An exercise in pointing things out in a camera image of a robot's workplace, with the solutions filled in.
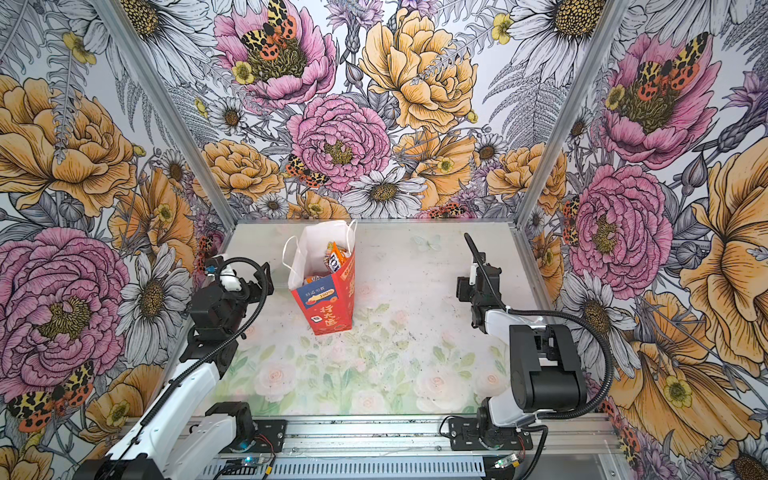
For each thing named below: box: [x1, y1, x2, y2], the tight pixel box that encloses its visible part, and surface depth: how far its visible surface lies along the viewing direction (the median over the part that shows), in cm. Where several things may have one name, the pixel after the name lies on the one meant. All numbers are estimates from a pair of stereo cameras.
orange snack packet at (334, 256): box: [323, 241, 348, 273], surface depth 89 cm
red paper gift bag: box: [282, 219, 357, 336], surface depth 81 cm
